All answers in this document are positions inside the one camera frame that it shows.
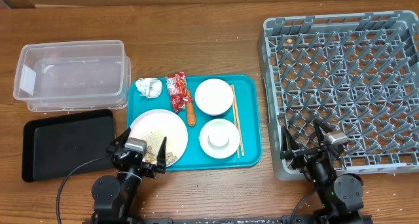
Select white plate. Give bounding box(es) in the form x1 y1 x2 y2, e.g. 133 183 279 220
130 109 189 167

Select clear plastic bin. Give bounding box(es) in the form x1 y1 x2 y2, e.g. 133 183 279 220
13 40 131 112

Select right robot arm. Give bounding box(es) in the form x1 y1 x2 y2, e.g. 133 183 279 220
280 119 373 223

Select red snack wrapper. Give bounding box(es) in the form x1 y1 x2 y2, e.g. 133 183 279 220
166 71 193 113

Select pink white bowl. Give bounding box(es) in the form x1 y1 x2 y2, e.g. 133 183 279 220
194 79 234 116

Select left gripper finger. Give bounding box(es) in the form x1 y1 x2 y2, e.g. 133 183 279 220
106 128 131 152
156 137 167 174

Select grey dishwasher rack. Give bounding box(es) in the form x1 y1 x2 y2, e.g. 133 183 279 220
257 10 418 181

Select small white cup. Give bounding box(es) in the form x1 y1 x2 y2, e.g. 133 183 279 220
208 130 229 147

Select wooden chopstick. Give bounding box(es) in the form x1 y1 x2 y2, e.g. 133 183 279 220
230 84 240 158
234 88 245 157

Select orange carrot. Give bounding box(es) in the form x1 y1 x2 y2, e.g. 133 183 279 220
187 89 196 127

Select crumpled white napkin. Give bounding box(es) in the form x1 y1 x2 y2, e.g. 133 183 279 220
135 78 162 99

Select peanut food scraps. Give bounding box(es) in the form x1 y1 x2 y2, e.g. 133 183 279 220
143 130 178 166

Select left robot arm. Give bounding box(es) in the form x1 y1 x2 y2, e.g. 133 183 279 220
91 129 167 223

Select black tray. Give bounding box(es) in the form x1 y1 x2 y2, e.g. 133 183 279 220
22 109 115 182

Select teal serving tray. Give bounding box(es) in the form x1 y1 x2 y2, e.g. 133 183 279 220
127 75 263 171

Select white saucer bowl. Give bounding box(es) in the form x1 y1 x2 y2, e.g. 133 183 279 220
199 119 239 159

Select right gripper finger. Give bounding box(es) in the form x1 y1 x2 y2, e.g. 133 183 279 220
314 119 332 147
282 126 300 151

